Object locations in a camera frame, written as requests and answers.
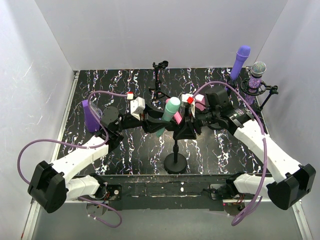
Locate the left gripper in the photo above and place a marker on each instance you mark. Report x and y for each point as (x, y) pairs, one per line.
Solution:
(146, 121)

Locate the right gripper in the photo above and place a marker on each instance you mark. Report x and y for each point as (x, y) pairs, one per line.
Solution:
(196, 122)

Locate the pink microphone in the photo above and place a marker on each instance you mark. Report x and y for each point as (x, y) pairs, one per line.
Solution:
(172, 108)

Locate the teal green microphone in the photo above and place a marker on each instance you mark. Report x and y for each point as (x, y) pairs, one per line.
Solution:
(165, 117)

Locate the round base stand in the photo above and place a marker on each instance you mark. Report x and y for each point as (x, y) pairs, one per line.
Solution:
(175, 163)
(232, 83)

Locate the round base stand front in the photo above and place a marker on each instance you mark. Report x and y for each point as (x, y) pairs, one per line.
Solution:
(232, 83)

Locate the black tripod mic stand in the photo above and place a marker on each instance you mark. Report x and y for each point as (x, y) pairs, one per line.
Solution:
(156, 90)

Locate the purple plastic microphone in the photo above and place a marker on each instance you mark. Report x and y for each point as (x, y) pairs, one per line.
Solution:
(241, 56)

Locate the glitter purple microphone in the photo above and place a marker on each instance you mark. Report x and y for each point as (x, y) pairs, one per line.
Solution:
(256, 72)

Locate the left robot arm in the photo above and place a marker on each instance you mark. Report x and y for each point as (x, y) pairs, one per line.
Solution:
(54, 183)

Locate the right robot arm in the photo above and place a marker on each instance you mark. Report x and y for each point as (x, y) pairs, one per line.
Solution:
(284, 180)

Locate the pink metronome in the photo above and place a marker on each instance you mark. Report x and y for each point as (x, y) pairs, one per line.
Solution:
(200, 102)

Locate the purple metronome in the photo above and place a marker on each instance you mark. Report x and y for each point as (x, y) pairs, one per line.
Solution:
(91, 123)

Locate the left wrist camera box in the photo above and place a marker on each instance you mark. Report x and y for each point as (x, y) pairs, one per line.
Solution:
(137, 107)

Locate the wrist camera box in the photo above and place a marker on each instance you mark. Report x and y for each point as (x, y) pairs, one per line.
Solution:
(137, 107)
(187, 100)

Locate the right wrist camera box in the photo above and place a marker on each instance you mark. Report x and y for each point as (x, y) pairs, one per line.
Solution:
(187, 100)

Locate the shock mount tripod stand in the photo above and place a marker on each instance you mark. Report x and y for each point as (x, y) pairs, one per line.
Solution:
(250, 97)

